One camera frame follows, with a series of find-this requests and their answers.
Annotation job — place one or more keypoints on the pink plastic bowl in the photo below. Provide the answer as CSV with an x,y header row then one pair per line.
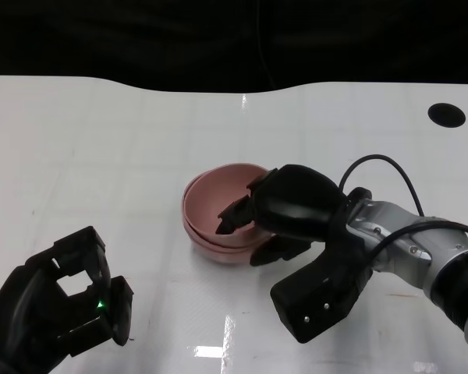
x,y
214,195
212,246
222,259

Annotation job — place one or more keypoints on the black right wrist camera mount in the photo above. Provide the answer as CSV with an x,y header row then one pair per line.
x,y
316,300

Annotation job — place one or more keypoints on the black round table grommet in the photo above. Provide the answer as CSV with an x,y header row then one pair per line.
x,y
446,114

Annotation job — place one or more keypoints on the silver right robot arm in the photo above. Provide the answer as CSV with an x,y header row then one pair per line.
x,y
413,241

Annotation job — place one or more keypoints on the black backdrop cloth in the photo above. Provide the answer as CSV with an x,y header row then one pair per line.
x,y
179,39

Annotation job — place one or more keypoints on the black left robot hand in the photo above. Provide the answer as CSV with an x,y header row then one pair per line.
x,y
23,319

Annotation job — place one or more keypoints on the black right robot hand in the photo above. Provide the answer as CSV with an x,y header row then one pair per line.
x,y
296,202

